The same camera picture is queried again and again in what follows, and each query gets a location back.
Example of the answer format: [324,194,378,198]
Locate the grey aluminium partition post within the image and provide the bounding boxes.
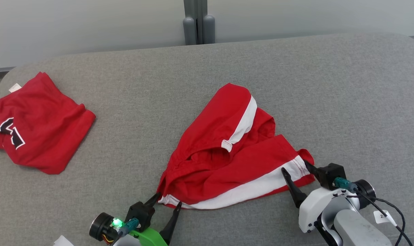
[184,0,208,45]

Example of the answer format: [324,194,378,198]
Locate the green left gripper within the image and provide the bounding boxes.
[129,193,183,246]

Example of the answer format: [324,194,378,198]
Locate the red shorts with white stripes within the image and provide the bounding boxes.
[156,83,315,210]

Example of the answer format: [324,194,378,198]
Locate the red shirt with black-white print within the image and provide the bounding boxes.
[0,72,96,175]

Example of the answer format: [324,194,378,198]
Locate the thin black cable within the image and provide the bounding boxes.
[374,197,406,246]

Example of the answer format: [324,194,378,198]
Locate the grey cylindrical post foot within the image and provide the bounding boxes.
[183,16,197,45]
[202,14,216,44]

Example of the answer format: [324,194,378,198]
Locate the black cable with teal connector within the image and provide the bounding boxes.
[110,218,140,246]
[332,177,414,246]

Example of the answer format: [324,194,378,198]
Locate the white paper tag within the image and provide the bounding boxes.
[373,209,397,225]

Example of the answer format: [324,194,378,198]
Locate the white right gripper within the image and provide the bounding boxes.
[281,160,360,234]

